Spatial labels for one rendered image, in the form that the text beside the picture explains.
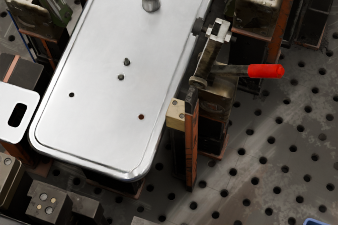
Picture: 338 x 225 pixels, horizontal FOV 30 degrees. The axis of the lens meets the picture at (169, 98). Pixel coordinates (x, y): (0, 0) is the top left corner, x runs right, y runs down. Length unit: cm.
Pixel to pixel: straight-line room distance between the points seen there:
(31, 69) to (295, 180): 60
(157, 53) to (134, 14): 9
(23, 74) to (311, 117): 63
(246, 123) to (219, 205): 19
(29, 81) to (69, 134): 14
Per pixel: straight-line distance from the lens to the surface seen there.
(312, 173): 139
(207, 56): 95
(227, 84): 105
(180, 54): 113
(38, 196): 99
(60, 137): 109
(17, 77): 117
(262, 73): 97
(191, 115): 92
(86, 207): 105
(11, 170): 103
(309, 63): 148
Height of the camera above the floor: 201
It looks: 67 degrees down
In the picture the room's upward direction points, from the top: 5 degrees counter-clockwise
